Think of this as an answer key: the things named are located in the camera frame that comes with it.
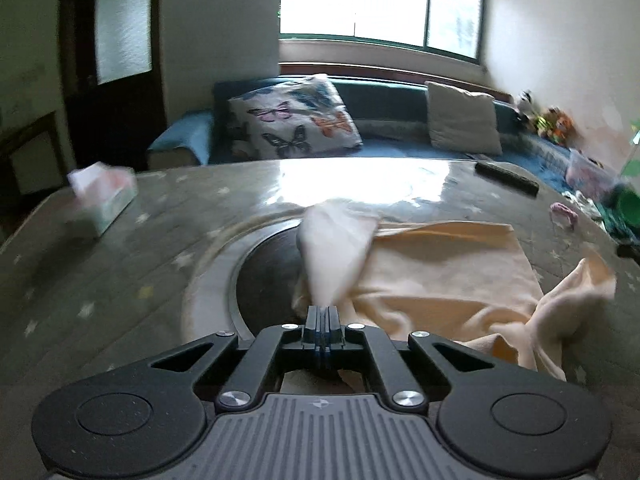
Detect orange plush toy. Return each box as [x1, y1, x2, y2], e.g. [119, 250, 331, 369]
[548, 108, 575, 148]

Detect window with green frame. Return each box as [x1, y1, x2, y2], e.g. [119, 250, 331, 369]
[279, 0, 484, 61]

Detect blue corner sofa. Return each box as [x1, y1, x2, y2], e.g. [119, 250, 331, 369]
[148, 76, 570, 193]

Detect black remote control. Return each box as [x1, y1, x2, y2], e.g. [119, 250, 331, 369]
[474, 162, 539, 197]

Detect tissue box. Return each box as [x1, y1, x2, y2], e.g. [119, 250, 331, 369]
[65, 162, 138, 240]

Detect clear plastic storage box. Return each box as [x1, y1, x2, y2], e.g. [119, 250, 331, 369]
[565, 148, 617, 202]

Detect round black table inset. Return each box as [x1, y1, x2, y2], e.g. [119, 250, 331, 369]
[227, 219, 303, 340]

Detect clothes pile on sofa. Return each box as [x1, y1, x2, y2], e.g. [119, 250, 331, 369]
[562, 191, 602, 221]

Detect quilted star tablecloth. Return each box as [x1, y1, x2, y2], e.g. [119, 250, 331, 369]
[1, 158, 639, 479]

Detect butterfly print pillow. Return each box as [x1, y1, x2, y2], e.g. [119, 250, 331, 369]
[229, 74, 362, 159]

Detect cow plush toy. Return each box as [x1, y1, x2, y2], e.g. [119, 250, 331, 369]
[515, 91, 536, 124]

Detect dark wooden door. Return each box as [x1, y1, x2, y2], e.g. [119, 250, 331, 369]
[58, 0, 167, 171]

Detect grey square pillow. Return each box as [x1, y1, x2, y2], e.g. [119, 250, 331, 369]
[426, 82, 502, 155]

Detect yellow green plush toy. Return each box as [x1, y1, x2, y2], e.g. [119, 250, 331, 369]
[534, 108, 558, 138]

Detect cream beige shirt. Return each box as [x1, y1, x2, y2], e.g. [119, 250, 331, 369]
[293, 203, 616, 379]

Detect green plastic basin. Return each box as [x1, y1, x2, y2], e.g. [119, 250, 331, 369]
[615, 185, 640, 230]

